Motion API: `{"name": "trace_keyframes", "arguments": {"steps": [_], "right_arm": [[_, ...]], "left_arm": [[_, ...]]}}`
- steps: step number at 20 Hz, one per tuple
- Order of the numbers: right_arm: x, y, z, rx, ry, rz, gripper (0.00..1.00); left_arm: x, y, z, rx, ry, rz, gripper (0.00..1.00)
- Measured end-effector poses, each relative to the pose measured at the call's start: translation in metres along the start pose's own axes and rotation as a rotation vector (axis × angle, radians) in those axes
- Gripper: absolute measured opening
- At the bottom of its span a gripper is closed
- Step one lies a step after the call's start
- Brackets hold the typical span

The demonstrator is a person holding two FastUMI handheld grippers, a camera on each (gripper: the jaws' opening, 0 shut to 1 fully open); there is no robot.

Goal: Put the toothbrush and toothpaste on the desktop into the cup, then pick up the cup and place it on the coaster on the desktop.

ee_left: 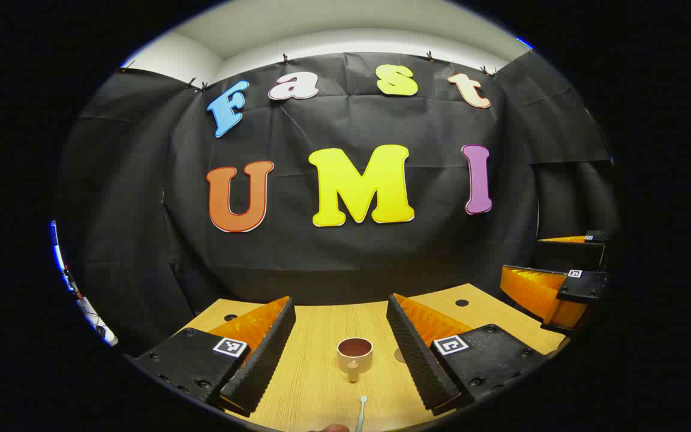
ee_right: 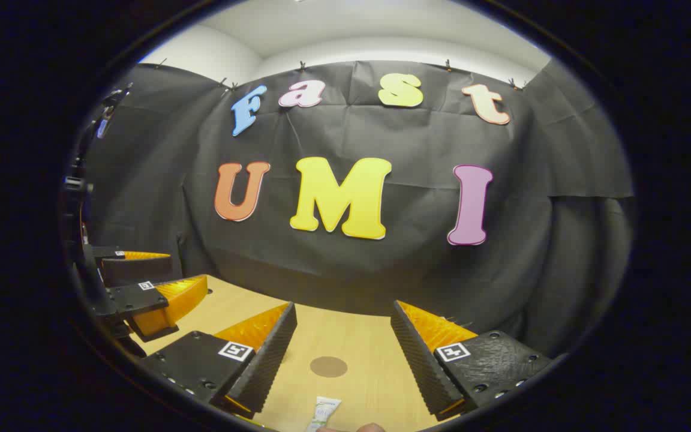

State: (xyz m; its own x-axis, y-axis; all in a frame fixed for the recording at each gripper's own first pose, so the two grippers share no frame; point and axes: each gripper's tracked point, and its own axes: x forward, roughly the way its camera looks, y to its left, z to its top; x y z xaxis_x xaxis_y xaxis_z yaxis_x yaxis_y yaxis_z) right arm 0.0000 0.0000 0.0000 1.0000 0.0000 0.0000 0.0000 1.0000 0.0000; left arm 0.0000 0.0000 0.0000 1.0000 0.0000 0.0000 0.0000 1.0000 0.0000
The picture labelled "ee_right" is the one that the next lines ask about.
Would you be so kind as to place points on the wooden desktop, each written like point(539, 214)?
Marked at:
point(351, 336)

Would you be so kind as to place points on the brown round coaster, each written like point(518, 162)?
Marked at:
point(329, 366)

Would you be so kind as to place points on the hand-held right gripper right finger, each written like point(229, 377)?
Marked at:
point(420, 366)

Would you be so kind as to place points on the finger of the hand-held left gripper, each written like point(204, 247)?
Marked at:
point(141, 270)
point(135, 298)

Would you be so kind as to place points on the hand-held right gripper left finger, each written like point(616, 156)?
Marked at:
point(264, 366)

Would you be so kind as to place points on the white toothpaste tube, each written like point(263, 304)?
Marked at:
point(324, 411)

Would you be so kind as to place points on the black backdrop cloth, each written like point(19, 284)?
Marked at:
point(381, 270)

